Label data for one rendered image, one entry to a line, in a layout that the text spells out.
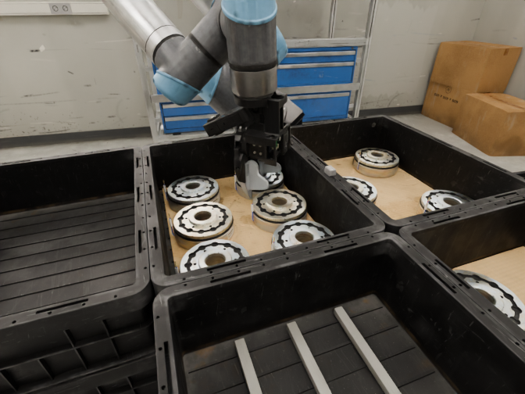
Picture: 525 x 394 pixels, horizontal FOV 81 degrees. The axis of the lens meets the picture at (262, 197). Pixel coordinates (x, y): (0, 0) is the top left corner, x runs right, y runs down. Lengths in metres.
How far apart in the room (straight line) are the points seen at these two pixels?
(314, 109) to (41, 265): 2.34
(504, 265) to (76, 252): 0.69
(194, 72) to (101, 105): 2.85
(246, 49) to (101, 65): 2.88
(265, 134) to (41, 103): 3.12
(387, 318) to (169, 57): 0.53
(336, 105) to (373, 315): 2.39
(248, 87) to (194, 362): 0.38
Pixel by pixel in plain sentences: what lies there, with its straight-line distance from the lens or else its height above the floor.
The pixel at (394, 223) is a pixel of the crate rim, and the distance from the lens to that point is 0.45.
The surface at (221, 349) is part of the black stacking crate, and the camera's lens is 0.41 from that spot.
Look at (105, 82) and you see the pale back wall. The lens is 3.34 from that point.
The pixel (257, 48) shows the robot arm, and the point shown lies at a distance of 0.48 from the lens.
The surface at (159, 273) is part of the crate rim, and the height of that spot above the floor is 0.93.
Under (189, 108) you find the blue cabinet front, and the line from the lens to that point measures 2.45.
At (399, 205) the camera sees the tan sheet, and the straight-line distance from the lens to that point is 0.68.
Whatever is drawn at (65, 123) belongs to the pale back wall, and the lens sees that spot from 3.54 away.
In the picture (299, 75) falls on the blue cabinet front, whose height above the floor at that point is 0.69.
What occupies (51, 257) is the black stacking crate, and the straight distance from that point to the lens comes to 0.61.
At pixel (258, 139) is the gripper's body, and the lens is 0.53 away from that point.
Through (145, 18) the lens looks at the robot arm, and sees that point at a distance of 0.66.
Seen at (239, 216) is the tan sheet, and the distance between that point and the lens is 0.60.
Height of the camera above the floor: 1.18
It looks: 33 degrees down
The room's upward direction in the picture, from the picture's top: straight up
